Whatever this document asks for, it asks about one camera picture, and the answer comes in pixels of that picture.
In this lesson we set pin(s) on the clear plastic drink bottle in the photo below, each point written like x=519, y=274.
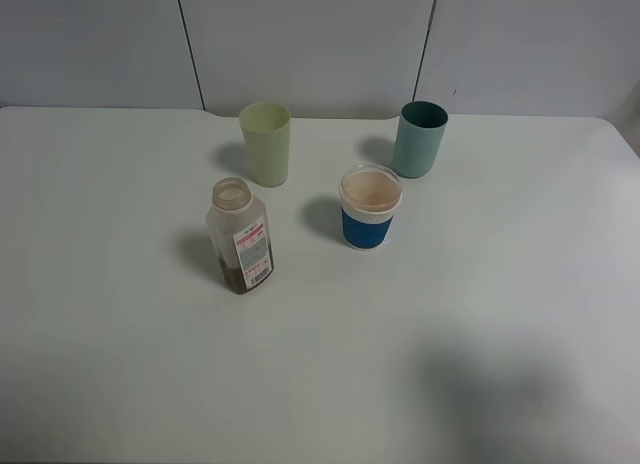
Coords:
x=239, y=230

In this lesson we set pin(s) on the teal green plastic cup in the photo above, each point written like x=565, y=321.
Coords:
x=419, y=134

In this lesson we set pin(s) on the pale yellow plastic cup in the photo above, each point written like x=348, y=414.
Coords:
x=266, y=130

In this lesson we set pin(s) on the glass cup blue sleeve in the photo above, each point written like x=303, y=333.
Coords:
x=370, y=196

